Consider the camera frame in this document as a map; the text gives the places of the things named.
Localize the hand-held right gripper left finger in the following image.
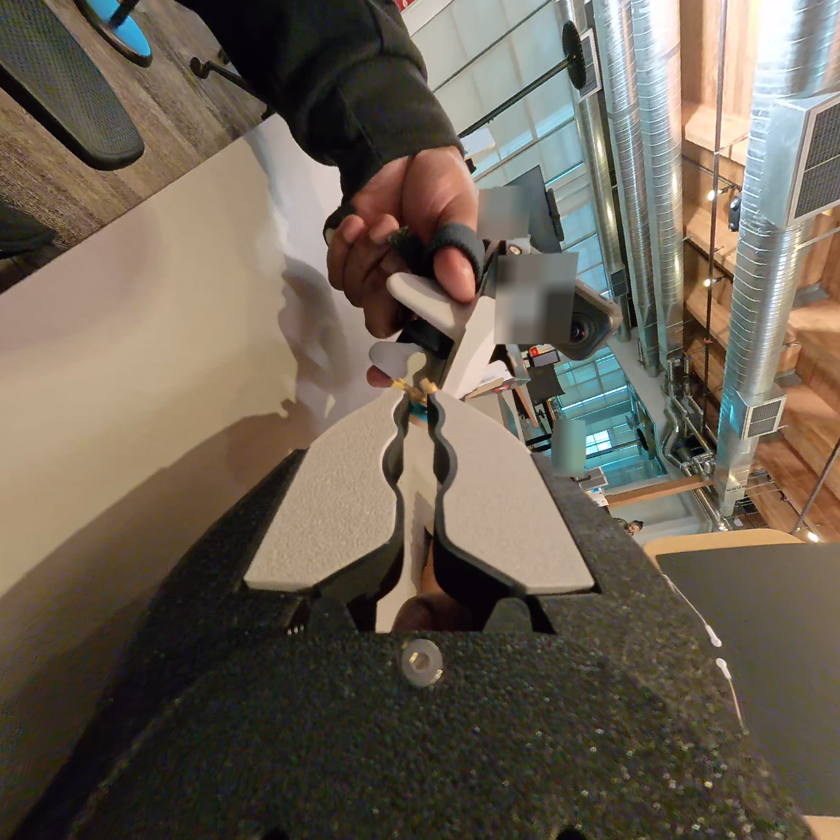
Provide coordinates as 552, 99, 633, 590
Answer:
244, 392, 404, 624

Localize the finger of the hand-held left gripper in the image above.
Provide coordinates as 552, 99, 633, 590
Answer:
433, 295, 521, 403

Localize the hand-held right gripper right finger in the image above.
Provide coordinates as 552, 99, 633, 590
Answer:
427, 389, 596, 632

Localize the small tan toy figure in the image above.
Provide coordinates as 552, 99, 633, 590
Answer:
392, 377, 438, 422

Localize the light grey desk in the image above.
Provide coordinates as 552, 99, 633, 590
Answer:
0, 121, 421, 775

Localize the person's left hand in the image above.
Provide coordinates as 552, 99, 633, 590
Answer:
325, 147, 484, 389

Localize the black pole with round disc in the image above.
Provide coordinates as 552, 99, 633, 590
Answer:
459, 23, 593, 132

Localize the square metal vent grille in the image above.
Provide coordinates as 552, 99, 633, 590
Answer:
764, 92, 840, 225

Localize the black table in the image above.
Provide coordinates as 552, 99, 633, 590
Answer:
656, 541, 840, 821

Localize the blue and black chair base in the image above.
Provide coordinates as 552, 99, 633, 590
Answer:
72, 0, 155, 68

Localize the black mesh office chair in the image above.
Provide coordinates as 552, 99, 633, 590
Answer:
0, 0, 147, 173

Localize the wide silver ventilation duct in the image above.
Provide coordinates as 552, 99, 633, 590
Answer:
712, 0, 831, 529

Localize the white cable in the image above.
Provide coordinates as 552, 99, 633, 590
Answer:
689, 591, 750, 731

